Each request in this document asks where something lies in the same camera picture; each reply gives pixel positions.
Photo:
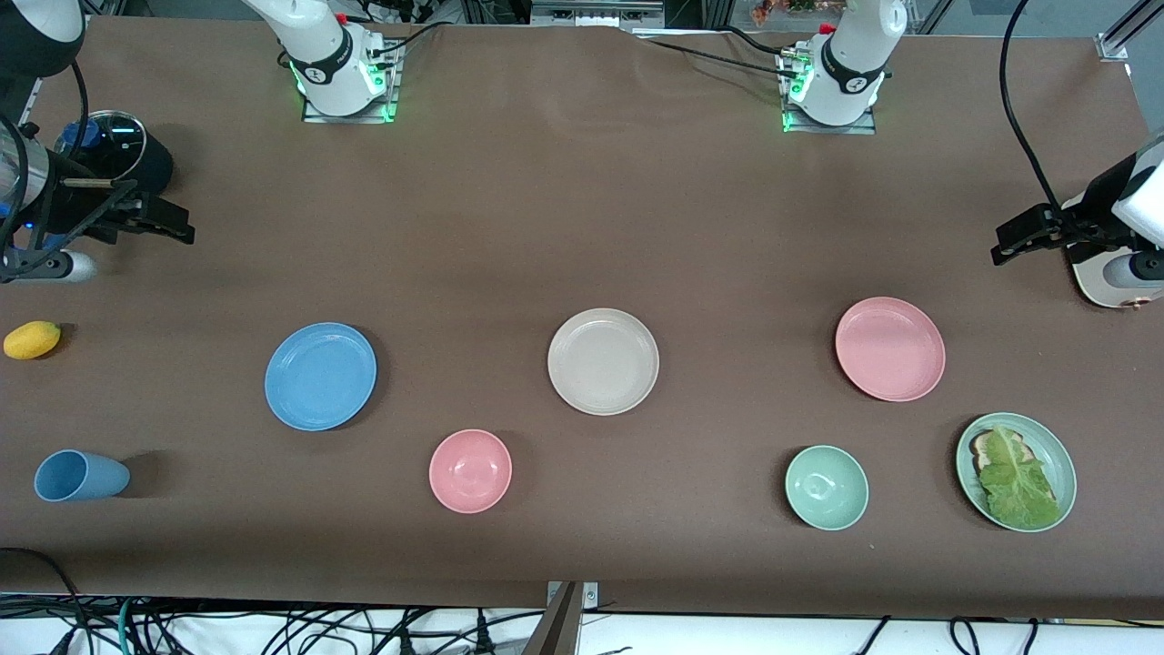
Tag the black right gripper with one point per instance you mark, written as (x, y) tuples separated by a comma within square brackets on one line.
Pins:
[(71, 202)]

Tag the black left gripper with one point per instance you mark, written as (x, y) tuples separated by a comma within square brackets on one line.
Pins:
[(1094, 210)]

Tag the pink plate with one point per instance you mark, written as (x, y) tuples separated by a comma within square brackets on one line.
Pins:
[(889, 349)]

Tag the blue plate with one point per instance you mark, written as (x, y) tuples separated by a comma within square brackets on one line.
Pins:
[(320, 377)]

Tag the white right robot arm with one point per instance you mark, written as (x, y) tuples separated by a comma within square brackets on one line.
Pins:
[(327, 55)]

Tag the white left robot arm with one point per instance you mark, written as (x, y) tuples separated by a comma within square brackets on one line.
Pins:
[(846, 64)]

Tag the glass lid with blue knob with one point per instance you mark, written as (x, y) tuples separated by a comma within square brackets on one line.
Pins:
[(114, 146)]

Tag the beige wooden board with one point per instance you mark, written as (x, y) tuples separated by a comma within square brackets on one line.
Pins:
[(1087, 277)]

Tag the yellow lemon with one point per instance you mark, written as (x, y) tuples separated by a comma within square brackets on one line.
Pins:
[(32, 339)]

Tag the toasted bread slice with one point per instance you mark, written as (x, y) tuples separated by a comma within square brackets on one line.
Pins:
[(980, 446)]

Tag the green plate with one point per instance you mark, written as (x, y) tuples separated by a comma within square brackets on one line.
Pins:
[(1055, 455)]

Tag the green lettuce leaf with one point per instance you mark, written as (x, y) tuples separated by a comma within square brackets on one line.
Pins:
[(1018, 482)]

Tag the blue cup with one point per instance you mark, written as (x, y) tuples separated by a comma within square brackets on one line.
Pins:
[(82, 476)]

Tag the green bowl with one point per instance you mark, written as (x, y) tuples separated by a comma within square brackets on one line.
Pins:
[(826, 488)]

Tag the orange flowers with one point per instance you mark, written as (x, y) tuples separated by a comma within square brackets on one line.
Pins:
[(787, 9)]

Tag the pink bowl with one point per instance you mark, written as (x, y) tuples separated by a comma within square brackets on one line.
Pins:
[(470, 471)]

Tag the brown table cover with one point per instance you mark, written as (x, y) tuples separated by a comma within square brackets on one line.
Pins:
[(582, 227)]

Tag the beige plate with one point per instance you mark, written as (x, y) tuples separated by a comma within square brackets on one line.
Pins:
[(603, 361)]

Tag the grey metal box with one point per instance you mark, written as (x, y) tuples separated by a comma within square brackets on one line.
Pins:
[(596, 11)]

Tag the grey metal pole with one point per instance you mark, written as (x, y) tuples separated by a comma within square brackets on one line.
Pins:
[(556, 628)]

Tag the aluminium corner bracket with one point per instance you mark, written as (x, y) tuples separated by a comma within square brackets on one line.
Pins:
[(1111, 47)]

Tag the silver metal bracket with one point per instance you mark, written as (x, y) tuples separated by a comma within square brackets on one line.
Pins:
[(589, 595)]

